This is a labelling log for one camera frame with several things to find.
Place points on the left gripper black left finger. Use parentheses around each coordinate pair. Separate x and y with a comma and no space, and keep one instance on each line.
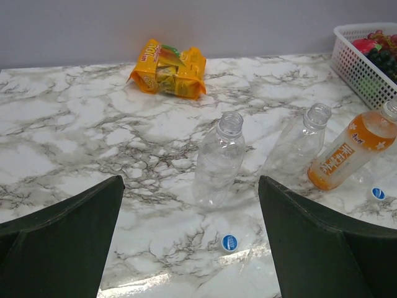
(61,250)

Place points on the orange juice bottle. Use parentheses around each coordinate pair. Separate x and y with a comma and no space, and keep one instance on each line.
(367,135)

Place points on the white plastic basket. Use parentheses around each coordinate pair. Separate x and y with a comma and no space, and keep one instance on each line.
(366,80)

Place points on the orange snack bag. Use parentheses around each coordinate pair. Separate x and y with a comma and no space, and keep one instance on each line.
(162,68)

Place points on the blue grape bunch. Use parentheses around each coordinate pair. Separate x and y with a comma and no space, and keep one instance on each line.
(383,60)

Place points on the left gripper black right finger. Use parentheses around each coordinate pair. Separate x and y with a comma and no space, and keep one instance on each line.
(319,252)

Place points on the blue white bottle cap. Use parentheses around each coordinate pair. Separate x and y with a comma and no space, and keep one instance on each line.
(377,194)

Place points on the dark red grape bunch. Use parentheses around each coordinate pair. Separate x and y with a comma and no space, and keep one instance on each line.
(386,41)

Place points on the clear bottle blue cap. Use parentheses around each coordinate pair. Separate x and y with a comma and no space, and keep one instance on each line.
(220,157)

